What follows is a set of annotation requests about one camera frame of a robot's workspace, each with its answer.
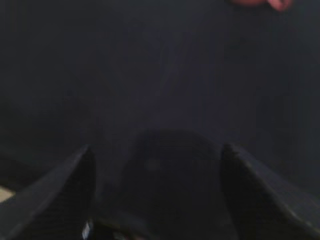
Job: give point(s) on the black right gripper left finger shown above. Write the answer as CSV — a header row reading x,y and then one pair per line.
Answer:
x,y
55,207

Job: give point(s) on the red paper cup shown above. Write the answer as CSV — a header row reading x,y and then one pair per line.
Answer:
x,y
277,5

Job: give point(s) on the black table mat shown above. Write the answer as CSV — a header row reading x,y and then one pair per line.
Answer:
x,y
156,88

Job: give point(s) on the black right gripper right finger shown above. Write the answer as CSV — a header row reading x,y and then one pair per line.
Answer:
x,y
262,204

